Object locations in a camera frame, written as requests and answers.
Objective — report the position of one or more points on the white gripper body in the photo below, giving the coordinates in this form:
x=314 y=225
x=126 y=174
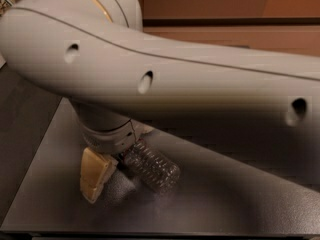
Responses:
x=106 y=141

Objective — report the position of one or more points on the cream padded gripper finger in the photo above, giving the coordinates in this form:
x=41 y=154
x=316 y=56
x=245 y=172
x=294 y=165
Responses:
x=96 y=170

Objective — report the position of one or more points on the clear plastic water bottle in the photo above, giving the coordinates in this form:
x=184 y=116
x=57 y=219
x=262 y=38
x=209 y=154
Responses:
x=157 y=171

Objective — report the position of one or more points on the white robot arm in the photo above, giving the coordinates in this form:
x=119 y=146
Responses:
x=255 y=106

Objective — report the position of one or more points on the dark side table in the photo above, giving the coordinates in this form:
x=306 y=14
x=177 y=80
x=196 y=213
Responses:
x=25 y=114

